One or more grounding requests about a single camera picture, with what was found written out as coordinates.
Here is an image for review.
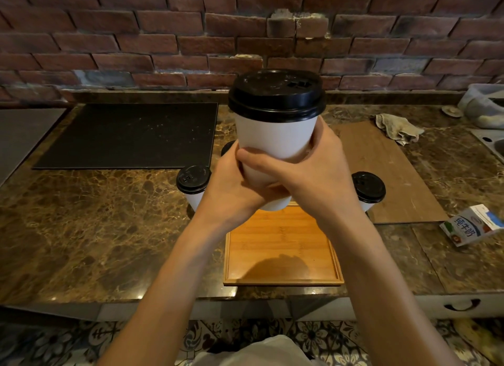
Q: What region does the person's right hand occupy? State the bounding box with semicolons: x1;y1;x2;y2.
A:
235;116;357;227

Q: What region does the person's left hand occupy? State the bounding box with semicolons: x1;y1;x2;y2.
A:
195;139;292;236

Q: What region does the white paper cup black lid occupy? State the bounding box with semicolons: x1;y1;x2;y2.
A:
176;164;213;212
228;69;327;212

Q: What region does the counter lidded cup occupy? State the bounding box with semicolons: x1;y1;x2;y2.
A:
220;140;387;213

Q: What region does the square wooden tray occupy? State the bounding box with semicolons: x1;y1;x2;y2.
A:
223;201;345;287

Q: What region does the person's left forearm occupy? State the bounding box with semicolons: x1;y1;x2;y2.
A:
96;212;237;366

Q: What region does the person's right forearm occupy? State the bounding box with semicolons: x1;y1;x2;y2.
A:
314;204;461;366

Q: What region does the person's light grey clothing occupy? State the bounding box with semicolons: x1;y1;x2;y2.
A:
188;334;328;366

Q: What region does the brown flat board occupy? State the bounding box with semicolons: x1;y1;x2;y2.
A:
332;120;449;225

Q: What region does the crumpled beige rag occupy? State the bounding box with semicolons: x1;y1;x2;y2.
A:
374;113;425;147

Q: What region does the black rubber mat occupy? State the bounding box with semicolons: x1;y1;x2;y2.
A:
32;102;219;170

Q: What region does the white blue milk carton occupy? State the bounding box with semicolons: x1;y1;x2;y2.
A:
439;204;504;247

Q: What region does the steel sink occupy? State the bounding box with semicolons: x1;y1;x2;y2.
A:
470;128;504;164

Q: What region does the clear plastic container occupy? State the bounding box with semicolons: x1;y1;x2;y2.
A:
457;83;504;130

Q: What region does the white drawer front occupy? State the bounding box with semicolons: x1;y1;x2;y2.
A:
427;295;504;320

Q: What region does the grey metal panel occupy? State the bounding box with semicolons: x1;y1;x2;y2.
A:
0;108;67;187

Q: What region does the yellow slipper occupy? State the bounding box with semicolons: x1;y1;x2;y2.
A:
453;318;504;366

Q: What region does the black drawer handle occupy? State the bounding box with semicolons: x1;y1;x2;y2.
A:
444;298;482;312

